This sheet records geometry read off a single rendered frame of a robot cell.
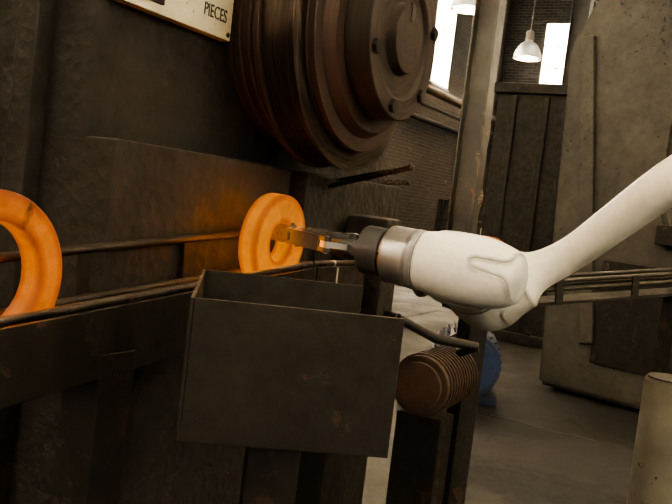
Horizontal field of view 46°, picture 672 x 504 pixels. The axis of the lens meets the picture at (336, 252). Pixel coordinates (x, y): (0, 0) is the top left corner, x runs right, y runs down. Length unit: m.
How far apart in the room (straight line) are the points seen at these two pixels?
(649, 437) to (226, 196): 1.10
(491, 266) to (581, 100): 3.08
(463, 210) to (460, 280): 9.22
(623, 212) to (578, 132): 2.97
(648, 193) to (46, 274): 0.79
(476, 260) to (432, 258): 0.06
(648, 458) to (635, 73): 2.50
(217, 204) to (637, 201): 0.63
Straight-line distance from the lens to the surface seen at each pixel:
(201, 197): 1.26
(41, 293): 0.95
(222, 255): 1.32
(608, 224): 1.22
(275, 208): 1.28
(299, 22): 1.29
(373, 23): 1.33
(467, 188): 10.35
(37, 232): 0.93
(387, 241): 1.18
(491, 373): 3.49
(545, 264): 1.28
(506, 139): 5.64
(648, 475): 1.94
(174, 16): 1.26
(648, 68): 4.09
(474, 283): 1.13
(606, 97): 4.14
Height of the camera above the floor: 0.83
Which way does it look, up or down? 4 degrees down
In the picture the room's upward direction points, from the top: 7 degrees clockwise
